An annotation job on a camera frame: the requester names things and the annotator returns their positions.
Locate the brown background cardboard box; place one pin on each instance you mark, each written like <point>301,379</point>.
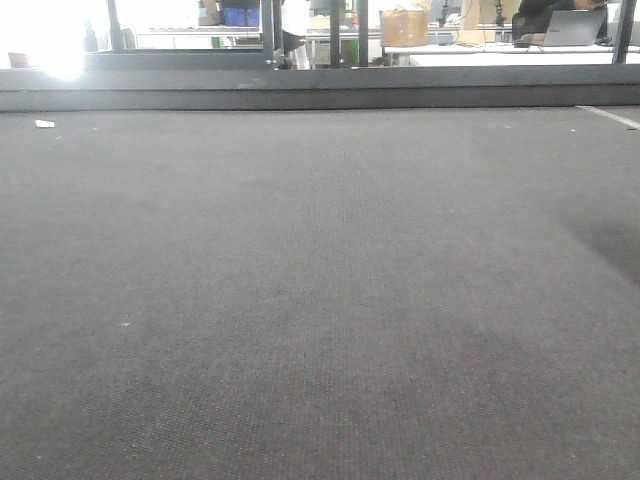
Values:
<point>404,28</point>

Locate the white background desk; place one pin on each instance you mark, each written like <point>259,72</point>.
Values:
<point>498,55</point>

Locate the blue background crate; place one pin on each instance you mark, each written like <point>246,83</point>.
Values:
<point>240,16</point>

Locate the seated person in black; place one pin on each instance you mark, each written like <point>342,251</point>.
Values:
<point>533,17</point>

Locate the grey open laptop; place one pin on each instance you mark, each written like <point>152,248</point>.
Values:
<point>574,28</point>

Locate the black metal frame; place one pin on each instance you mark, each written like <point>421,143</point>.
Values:
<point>290,35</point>

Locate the dark conveyor end rail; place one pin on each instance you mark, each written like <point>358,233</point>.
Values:
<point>282,90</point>

